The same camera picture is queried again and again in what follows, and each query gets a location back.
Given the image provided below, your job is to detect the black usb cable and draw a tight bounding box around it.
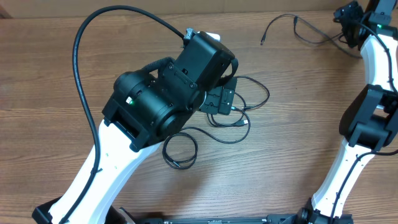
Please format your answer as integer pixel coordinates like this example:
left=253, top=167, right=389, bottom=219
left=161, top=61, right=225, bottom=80
left=260, top=13, right=363, bottom=59
left=162, top=108, right=251, bottom=170
left=206, top=75, right=271, bottom=128

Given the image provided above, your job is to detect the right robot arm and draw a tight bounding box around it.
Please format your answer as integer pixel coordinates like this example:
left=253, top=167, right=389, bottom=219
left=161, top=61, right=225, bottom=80
left=285, top=0, right=397, bottom=223

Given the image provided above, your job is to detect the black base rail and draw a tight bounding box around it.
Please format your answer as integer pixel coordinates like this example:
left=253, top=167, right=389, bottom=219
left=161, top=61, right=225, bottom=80
left=119, top=207, right=297, bottom=224

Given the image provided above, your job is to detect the cardboard wall panel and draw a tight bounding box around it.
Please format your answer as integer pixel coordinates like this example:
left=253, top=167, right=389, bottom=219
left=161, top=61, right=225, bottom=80
left=0, top=0, right=371, bottom=19

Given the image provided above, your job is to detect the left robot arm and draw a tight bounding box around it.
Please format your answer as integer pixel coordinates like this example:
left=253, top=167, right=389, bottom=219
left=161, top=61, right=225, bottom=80
left=32, top=29, right=238, bottom=223

